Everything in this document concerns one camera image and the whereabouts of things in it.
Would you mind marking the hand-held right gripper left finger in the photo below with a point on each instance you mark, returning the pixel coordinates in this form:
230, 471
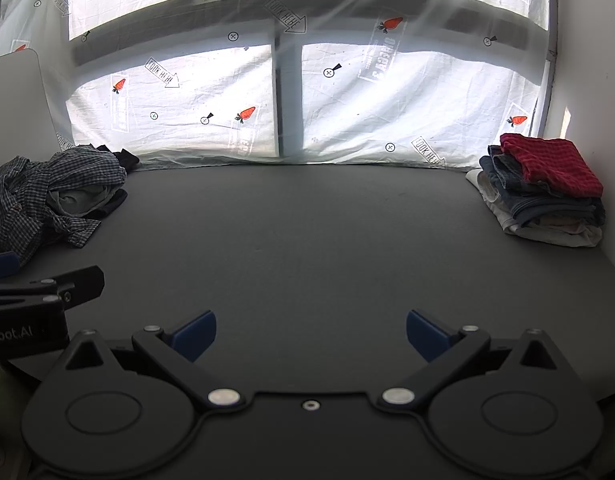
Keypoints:
195, 334

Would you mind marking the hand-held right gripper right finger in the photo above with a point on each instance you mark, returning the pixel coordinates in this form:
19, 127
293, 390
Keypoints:
423, 334

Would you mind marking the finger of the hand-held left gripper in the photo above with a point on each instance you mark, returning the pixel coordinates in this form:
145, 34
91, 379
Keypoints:
2, 265
77, 282

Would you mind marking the blue plaid shirt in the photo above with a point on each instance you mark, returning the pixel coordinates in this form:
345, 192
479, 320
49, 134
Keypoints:
22, 195

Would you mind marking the grey garment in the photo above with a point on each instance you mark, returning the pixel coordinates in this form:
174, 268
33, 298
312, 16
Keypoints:
77, 200

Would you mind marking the white folded garment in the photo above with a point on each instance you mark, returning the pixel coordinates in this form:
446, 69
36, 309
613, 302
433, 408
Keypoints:
537, 234

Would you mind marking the blue denim jeans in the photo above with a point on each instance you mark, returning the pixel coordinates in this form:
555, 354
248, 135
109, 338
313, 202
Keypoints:
537, 205

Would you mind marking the white printed curtain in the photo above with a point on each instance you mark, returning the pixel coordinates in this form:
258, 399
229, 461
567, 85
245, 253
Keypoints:
187, 110

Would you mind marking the red checked garment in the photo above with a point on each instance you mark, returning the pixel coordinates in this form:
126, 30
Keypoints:
552, 160

